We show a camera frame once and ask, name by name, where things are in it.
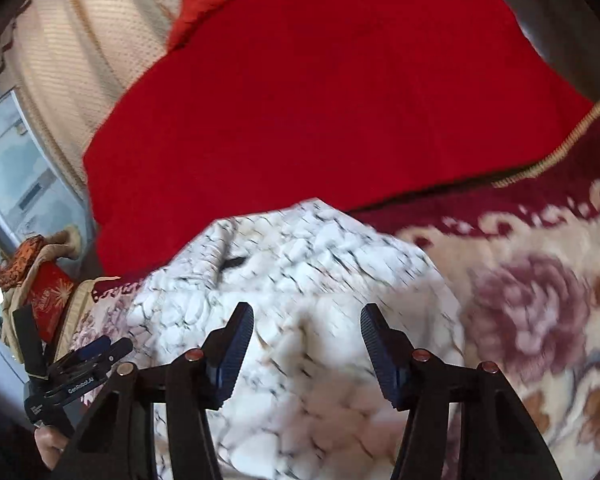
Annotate person's left hand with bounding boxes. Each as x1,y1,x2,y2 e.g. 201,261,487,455
34,426,70,470

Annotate cream knitted curtain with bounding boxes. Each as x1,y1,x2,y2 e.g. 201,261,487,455
0,0,301,187

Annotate red blanket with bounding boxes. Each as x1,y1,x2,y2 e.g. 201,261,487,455
83,0,592,274

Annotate glass window door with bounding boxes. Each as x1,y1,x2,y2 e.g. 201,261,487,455
0,90,93,252

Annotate white patterned garment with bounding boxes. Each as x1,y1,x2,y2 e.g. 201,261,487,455
82,198,470,480

